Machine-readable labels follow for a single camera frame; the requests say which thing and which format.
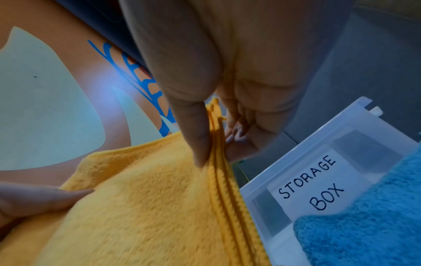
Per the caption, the blue towel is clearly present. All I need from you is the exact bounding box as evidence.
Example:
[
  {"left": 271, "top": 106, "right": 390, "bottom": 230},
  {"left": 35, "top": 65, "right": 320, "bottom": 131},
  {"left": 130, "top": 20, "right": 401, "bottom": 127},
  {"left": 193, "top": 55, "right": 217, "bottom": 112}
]
[{"left": 292, "top": 141, "right": 421, "bottom": 266}]

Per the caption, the person's right hand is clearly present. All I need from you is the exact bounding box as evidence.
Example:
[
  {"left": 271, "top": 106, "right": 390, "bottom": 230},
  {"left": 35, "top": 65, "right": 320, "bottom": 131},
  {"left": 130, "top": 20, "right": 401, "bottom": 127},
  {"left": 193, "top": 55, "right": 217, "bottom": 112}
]
[{"left": 118, "top": 0, "right": 355, "bottom": 168}]

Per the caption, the clear plastic storage box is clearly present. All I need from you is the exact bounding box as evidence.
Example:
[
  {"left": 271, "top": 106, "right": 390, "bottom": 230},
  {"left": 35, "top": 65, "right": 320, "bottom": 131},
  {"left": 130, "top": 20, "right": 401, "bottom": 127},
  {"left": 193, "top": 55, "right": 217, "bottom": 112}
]
[{"left": 238, "top": 96, "right": 421, "bottom": 266}]

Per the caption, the yellow towel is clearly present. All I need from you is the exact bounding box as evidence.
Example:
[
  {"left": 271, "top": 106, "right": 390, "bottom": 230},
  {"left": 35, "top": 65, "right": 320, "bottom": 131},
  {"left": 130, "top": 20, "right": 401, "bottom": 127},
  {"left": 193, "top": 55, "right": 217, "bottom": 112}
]
[{"left": 0, "top": 98, "right": 272, "bottom": 266}]

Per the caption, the person's left hand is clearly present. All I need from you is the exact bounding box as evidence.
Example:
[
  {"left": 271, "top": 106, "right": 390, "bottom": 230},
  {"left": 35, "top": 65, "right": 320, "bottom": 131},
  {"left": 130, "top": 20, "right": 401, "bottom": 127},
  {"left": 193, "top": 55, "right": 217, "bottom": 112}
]
[{"left": 0, "top": 181, "right": 95, "bottom": 242}]

